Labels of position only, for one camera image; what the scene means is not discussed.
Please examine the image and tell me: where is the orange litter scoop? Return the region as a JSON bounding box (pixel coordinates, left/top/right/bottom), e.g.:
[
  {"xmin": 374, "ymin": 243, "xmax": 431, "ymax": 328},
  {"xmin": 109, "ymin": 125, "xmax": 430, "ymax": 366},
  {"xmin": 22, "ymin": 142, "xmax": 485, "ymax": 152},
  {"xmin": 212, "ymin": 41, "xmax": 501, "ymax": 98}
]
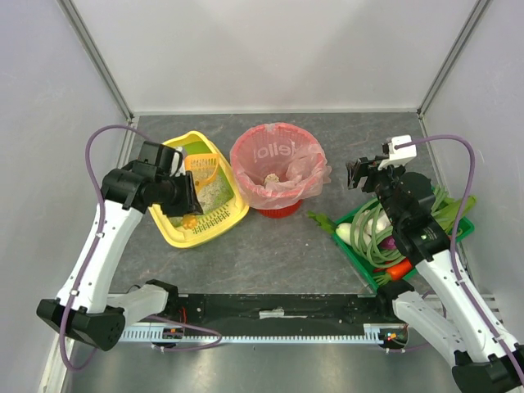
[{"xmin": 182, "ymin": 153, "xmax": 220, "ymax": 230}]

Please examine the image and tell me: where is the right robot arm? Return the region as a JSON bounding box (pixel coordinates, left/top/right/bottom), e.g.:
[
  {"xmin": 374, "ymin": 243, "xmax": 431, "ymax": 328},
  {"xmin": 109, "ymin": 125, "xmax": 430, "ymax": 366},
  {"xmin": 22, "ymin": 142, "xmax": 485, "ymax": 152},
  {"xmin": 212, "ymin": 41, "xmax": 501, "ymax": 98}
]
[{"xmin": 346, "ymin": 156, "xmax": 523, "ymax": 392}]

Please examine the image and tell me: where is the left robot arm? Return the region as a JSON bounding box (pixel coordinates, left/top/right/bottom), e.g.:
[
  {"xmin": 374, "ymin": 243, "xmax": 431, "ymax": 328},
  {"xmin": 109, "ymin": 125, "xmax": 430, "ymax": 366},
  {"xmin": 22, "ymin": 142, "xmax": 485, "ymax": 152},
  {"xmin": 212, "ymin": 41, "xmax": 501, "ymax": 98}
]
[{"xmin": 36, "ymin": 142, "xmax": 203, "ymax": 351}]

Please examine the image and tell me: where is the cat litter sand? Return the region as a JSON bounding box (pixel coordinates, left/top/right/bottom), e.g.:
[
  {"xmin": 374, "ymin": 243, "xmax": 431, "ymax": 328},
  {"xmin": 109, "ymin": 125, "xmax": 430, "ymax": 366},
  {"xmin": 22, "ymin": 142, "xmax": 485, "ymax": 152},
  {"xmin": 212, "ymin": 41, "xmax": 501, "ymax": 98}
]
[{"xmin": 169, "ymin": 169, "xmax": 233, "ymax": 227}]

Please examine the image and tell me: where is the yellow litter box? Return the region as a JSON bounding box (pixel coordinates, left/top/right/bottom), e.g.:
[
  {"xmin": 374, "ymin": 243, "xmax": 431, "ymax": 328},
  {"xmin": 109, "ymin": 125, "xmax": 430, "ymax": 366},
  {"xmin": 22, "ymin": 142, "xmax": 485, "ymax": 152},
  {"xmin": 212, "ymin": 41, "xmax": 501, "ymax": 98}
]
[{"xmin": 149, "ymin": 130, "xmax": 249, "ymax": 248}]

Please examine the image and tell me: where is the litter clump in bin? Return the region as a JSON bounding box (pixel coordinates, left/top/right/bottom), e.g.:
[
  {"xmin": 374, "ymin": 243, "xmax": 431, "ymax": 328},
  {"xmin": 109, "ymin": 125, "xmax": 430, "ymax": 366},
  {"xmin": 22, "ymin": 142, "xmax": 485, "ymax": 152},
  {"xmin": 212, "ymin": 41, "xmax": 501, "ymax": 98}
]
[{"xmin": 264, "ymin": 173, "xmax": 280, "ymax": 185}]

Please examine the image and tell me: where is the green long beans bundle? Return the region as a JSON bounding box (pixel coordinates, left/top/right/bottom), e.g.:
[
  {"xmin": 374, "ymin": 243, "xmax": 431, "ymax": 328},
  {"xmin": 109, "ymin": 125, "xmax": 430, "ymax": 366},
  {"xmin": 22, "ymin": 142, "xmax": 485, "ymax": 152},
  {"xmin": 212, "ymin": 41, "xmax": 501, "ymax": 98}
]
[{"xmin": 351, "ymin": 186, "xmax": 456, "ymax": 268}]

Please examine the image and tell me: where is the purple onion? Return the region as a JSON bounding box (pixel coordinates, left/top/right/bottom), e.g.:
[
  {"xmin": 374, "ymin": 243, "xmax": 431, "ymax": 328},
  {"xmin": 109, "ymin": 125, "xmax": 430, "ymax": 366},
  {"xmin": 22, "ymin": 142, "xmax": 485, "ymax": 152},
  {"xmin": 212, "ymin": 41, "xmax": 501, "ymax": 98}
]
[{"xmin": 380, "ymin": 236, "xmax": 396, "ymax": 250}]

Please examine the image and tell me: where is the white radish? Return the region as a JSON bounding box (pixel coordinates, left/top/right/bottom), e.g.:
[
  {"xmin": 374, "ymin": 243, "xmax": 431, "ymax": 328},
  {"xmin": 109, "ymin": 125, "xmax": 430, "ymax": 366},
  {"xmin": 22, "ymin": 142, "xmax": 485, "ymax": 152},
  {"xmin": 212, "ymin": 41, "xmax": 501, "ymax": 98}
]
[{"xmin": 335, "ymin": 223, "xmax": 352, "ymax": 246}]

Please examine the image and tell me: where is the green leafy vegetable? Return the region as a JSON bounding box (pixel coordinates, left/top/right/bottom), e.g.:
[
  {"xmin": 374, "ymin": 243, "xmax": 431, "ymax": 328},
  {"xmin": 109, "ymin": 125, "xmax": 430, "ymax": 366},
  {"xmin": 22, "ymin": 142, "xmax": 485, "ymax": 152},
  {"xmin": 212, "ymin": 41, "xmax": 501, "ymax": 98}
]
[{"xmin": 444, "ymin": 195, "xmax": 478, "ymax": 226}]

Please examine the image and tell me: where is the green vegetable tray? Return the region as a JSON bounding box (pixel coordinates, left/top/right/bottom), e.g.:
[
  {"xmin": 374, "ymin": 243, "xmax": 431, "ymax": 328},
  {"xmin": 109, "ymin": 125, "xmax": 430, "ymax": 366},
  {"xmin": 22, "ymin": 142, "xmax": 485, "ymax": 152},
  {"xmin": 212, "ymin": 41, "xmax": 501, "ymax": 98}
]
[{"xmin": 329, "ymin": 196, "xmax": 477, "ymax": 291}]

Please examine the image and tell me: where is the orange carrot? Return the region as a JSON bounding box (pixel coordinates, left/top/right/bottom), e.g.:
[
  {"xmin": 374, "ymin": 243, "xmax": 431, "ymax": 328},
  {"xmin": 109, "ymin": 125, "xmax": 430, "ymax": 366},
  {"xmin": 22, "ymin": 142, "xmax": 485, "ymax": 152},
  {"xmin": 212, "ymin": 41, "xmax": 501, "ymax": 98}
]
[{"xmin": 374, "ymin": 259, "xmax": 413, "ymax": 286}]

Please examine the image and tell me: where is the pink plastic bin liner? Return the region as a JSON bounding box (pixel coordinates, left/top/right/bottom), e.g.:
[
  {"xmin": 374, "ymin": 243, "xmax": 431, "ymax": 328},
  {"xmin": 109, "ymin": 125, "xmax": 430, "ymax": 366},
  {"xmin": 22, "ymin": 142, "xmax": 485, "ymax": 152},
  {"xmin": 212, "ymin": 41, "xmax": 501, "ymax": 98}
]
[{"xmin": 228, "ymin": 122, "xmax": 332, "ymax": 210}]

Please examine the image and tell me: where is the red plastic waste basket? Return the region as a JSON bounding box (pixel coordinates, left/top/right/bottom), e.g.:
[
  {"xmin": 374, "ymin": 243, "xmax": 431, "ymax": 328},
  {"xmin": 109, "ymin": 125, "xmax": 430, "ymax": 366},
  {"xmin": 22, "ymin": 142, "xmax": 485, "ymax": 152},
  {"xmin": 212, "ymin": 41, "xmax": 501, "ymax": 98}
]
[{"xmin": 231, "ymin": 123, "xmax": 327, "ymax": 220}]

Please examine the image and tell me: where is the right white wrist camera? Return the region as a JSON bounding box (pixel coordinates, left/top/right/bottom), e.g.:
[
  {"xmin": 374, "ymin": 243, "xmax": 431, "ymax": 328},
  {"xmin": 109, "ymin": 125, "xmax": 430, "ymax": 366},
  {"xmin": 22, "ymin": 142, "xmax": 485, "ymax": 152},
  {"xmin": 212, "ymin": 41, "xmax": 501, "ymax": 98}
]
[{"xmin": 378, "ymin": 135, "xmax": 417, "ymax": 170}]

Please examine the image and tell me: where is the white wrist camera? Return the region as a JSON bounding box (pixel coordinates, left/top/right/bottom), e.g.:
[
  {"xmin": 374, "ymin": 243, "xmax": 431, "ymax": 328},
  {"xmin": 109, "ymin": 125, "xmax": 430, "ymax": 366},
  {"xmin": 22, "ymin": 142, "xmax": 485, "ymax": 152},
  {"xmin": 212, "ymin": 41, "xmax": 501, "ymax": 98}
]
[
  {"xmin": 378, "ymin": 135, "xmax": 417, "ymax": 170},
  {"xmin": 170, "ymin": 147, "xmax": 187, "ymax": 177}
]

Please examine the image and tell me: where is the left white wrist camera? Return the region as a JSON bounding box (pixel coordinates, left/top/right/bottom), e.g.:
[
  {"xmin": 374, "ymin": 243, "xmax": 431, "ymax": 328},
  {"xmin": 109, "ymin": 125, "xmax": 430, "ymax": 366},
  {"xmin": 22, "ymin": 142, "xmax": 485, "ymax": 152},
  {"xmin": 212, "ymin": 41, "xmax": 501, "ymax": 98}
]
[{"xmin": 170, "ymin": 147, "xmax": 187, "ymax": 177}]

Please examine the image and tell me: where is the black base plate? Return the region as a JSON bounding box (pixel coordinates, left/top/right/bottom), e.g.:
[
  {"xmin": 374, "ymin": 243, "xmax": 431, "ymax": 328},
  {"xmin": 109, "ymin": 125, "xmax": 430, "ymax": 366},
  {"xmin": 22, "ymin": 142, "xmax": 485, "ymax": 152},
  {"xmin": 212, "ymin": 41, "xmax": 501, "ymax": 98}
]
[{"xmin": 158, "ymin": 293, "xmax": 406, "ymax": 326}]

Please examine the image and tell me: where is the grey slotted cable duct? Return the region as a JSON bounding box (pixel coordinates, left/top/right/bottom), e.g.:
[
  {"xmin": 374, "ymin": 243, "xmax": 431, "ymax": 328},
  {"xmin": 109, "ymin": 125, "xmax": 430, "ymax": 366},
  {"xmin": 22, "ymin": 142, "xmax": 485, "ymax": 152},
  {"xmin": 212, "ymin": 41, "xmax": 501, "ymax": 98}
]
[{"xmin": 120, "ymin": 323, "xmax": 407, "ymax": 345}]

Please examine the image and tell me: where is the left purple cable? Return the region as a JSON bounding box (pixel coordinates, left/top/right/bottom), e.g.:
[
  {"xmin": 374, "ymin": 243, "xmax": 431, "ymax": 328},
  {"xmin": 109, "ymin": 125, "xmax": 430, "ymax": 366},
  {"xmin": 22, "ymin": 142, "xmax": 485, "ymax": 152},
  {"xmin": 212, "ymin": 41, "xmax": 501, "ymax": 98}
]
[{"xmin": 59, "ymin": 124, "xmax": 224, "ymax": 373}]

